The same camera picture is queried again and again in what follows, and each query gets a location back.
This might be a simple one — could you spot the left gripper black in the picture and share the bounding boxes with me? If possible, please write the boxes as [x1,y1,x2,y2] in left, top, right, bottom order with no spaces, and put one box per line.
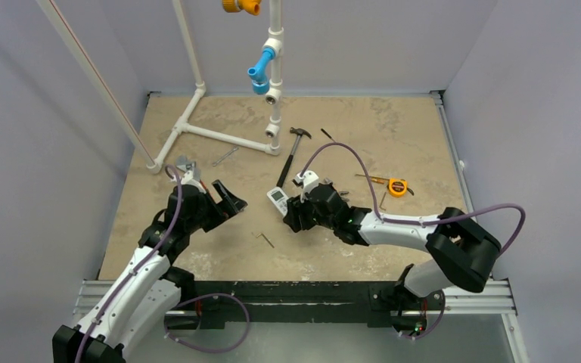
[185,180,245,233]

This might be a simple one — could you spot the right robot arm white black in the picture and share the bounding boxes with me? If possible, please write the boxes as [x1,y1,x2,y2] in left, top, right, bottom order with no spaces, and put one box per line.
[283,184,502,308]

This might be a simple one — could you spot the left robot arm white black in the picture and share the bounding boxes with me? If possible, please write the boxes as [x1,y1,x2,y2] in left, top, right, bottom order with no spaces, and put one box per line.
[51,179,247,362]

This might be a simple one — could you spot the orange black pliers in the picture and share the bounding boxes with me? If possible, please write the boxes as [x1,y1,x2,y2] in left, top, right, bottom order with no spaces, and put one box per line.
[323,178,349,196]

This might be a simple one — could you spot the hex key near front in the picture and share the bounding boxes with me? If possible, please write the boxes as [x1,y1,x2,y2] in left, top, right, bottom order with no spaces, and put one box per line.
[253,233,275,248]

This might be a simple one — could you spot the silver flat wrench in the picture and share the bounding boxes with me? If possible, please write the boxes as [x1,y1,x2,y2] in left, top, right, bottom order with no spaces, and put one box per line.
[212,146,239,167]

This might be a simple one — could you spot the red adjustable wrench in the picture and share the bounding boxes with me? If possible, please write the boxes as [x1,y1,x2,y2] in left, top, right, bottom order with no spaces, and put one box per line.
[175,155,199,176]

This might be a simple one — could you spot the small black screwdriver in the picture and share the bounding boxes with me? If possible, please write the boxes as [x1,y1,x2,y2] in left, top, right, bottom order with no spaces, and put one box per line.
[320,128,336,143]

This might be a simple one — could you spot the hex key near tape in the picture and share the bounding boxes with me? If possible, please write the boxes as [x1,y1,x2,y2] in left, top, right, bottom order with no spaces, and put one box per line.
[378,192,387,211]

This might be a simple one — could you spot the yellow tape measure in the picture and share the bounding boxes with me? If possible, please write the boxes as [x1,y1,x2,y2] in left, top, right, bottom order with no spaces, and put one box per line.
[387,178,415,197]

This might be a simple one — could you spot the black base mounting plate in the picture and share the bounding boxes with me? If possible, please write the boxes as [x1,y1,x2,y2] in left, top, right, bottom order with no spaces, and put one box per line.
[165,281,445,335]

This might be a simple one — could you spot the blue pipe fitting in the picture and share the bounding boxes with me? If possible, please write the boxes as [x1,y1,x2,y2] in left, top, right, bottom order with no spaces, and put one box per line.
[247,47,276,95]

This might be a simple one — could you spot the orange pipe fitting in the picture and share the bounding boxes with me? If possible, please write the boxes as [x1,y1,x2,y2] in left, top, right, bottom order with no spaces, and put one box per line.
[221,0,262,16]

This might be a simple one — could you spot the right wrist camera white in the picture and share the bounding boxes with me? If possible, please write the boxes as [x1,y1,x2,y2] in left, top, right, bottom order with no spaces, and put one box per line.
[292,170,320,194]

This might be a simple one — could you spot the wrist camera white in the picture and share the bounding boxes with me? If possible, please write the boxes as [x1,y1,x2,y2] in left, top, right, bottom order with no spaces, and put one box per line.
[292,170,320,194]
[179,168,207,194]

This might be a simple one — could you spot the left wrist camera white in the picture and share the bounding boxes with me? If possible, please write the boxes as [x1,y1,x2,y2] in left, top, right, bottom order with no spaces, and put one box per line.
[179,168,207,194]

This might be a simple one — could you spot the black handled claw hammer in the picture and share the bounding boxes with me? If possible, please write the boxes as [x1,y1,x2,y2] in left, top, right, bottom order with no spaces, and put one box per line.
[275,127,312,188]

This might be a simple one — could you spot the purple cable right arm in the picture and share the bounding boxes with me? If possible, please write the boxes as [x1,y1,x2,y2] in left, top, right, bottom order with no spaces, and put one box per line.
[297,142,527,256]

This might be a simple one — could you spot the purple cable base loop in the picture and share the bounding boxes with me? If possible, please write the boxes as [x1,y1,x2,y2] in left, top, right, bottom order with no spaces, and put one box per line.
[163,293,251,354]

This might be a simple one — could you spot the white PVC pipe frame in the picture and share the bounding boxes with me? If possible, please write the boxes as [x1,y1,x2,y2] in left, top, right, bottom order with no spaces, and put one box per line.
[39,1,284,175]

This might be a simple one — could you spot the aluminium rail frame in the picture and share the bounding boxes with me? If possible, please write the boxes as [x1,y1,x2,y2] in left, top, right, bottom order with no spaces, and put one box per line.
[73,280,530,362]

